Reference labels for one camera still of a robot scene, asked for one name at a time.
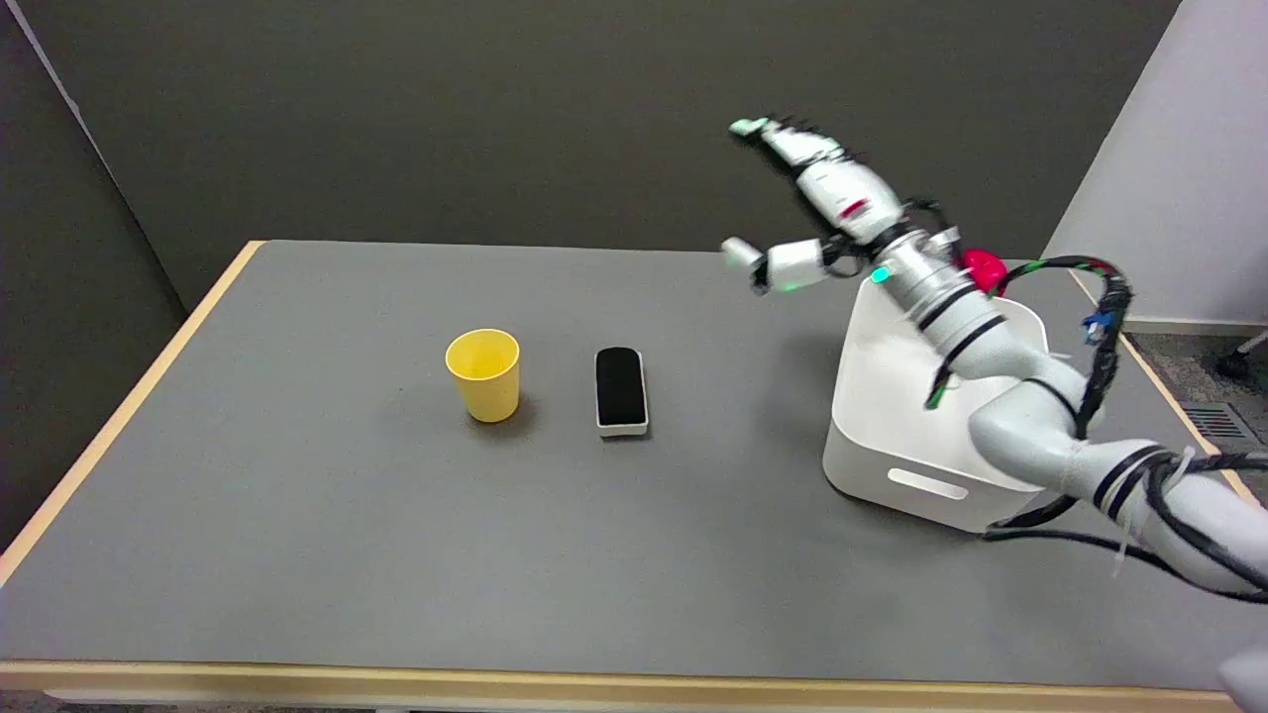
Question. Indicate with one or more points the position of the black blackboard eraser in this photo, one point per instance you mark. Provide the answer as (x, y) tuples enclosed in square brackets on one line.
[(621, 389)]

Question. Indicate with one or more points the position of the white plastic bin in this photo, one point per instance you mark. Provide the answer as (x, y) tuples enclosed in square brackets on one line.
[(911, 436)]

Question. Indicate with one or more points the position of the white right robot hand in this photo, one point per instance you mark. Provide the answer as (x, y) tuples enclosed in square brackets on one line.
[(842, 193)]

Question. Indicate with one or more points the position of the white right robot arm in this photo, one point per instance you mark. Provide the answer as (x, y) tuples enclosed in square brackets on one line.
[(1030, 406)]

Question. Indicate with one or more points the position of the black chair caster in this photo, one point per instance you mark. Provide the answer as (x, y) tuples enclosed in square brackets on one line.
[(1235, 364)]

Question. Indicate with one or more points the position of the yellow plastic cup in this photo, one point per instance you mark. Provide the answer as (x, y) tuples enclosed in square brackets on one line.
[(484, 373)]

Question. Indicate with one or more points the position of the pink toy apple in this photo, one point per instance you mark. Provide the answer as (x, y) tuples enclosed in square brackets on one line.
[(984, 267)]

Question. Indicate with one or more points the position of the floor vent grille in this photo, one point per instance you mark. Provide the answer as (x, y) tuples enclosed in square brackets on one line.
[(1220, 422)]

